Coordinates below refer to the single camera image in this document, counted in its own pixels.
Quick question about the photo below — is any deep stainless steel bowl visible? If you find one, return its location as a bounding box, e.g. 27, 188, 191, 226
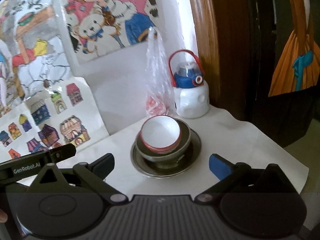
133, 115, 191, 163

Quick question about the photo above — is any white bowl red rim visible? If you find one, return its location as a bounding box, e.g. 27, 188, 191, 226
139, 115, 182, 154

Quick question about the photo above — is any shallow stainless steel plate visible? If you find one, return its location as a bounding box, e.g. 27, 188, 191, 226
130, 129, 202, 178

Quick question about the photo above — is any houses drawing paper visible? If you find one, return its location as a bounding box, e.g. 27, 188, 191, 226
1, 77, 109, 161

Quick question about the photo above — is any white printed table cloth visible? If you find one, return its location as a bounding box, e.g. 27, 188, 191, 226
18, 104, 309, 198

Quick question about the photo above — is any white blue water bottle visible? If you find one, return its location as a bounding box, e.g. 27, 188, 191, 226
168, 49, 210, 119

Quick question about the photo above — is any clear plastic bag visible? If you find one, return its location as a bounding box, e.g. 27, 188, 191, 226
145, 27, 175, 117

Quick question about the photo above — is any large coloured figure drawing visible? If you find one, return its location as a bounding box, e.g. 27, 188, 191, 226
1, 0, 72, 115

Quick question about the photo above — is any orange dress figure painting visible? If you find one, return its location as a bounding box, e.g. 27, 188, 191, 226
268, 0, 319, 97

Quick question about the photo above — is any girl with dog drawing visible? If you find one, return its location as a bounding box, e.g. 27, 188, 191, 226
60, 0, 162, 64

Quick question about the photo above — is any brown wooden door frame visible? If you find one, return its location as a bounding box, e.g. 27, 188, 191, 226
190, 0, 221, 107

